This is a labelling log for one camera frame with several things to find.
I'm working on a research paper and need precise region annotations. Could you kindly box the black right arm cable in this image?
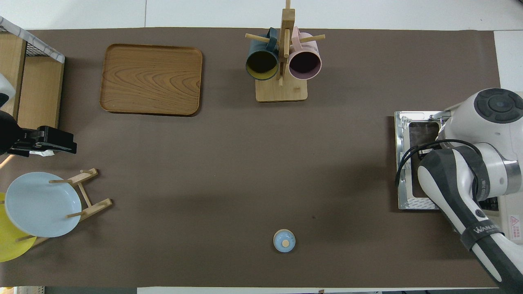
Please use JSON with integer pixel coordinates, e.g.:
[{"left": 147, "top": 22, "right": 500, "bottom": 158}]
[{"left": 395, "top": 139, "right": 483, "bottom": 188}]

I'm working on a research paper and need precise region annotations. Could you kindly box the yellow plate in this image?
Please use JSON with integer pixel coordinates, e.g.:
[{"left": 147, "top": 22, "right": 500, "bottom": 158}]
[{"left": 0, "top": 192, "right": 37, "bottom": 263}]

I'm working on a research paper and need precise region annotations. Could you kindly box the beige toaster oven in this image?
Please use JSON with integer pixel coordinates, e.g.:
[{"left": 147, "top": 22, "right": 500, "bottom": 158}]
[{"left": 445, "top": 92, "right": 523, "bottom": 245}]

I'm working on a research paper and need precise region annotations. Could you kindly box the brown wooden tray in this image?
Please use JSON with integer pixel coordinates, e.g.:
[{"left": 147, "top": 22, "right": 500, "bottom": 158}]
[{"left": 99, "top": 44, "right": 203, "bottom": 117}]

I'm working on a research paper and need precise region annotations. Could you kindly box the pink mug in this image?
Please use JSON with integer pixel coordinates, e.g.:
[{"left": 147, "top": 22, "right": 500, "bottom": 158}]
[{"left": 288, "top": 27, "right": 322, "bottom": 80}]

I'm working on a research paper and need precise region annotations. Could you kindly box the white cylindrical device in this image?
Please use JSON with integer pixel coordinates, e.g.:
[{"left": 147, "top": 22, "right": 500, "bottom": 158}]
[{"left": 0, "top": 73, "right": 19, "bottom": 111}]

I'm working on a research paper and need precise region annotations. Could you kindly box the brown table mat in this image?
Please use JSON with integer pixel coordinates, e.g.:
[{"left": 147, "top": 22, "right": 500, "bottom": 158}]
[{"left": 0, "top": 28, "right": 502, "bottom": 288}]

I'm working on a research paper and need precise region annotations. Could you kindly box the wooden plate rack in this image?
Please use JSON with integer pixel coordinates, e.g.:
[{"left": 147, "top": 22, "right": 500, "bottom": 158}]
[{"left": 16, "top": 167, "right": 113, "bottom": 247}]

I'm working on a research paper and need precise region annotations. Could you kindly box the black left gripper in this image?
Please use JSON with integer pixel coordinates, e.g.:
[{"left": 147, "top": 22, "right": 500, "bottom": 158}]
[{"left": 0, "top": 110, "right": 78, "bottom": 157}]

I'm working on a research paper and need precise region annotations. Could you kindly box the light blue plate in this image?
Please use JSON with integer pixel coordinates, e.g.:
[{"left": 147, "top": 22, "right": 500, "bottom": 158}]
[{"left": 4, "top": 171, "right": 83, "bottom": 238}]

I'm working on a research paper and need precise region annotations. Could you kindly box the toaster oven glass door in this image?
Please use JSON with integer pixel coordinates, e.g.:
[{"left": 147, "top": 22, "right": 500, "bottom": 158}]
[{"left": 394, "top": 110, "right": 450, "bottom": 211}]

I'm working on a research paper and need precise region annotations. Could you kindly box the white checked fabric liner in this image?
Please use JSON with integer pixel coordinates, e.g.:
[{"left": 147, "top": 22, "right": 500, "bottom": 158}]
[{"left": 0, "top": 16, "right": 66, "bottom": 64}]

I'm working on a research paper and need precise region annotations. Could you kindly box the dark blue mug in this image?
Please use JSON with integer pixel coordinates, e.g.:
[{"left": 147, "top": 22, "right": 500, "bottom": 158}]
[{"left": 245, "top": 28, "right": 279, "bottom": 81}]

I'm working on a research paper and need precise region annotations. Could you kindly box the small blue bell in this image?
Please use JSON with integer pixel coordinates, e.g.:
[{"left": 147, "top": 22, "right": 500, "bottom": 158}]
[{"left": 273, "top": 229, "right": 296, "bottom": 253}]

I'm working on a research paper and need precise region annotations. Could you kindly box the wooden mug tree stand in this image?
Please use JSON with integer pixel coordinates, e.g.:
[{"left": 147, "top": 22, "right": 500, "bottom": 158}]
[{"left": 245, "top": 0, "right": 326, "bottom": 102}]

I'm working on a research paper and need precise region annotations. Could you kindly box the wire basket with wooden shelves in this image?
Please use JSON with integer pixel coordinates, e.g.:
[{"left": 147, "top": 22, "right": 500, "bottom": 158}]
[{"left": 0, "top": 16, "right": 66, "bottom": 131}]

